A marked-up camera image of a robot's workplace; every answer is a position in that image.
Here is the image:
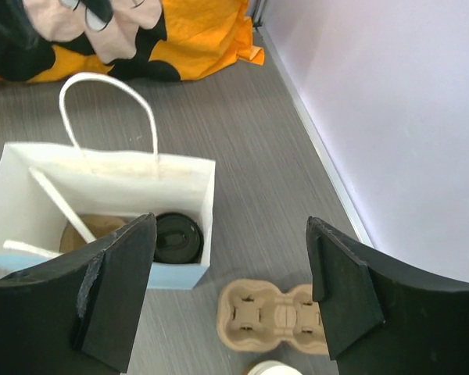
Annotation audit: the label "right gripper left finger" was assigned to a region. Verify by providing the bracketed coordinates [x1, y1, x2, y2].
[0, 213, 156, 374]

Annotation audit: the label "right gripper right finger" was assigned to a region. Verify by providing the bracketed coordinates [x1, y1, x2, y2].
[306, 217, 469, 374]

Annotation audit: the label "single white straw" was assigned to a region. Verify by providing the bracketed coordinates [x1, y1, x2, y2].
[29, 167, 96, 243]

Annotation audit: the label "brown pulp cup carrier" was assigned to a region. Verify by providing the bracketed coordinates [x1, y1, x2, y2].
[58, 213, 128, 253]

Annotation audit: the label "white blue paper bag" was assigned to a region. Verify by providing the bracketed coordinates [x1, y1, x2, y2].
[0, 72, 217, 292]

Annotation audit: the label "stack of paper cups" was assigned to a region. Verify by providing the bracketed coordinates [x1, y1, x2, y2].
[245, 360, 302, 375]

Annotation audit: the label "black plastic cup lid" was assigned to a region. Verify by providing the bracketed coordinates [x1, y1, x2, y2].
[154, 212, 204, 264]

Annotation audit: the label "stacked pulp cup carriers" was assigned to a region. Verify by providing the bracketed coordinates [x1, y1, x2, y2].
[217, 279, 328, 355]

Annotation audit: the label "orange printed shirt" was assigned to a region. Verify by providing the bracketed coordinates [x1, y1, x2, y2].
[0, 0, 265, 83]

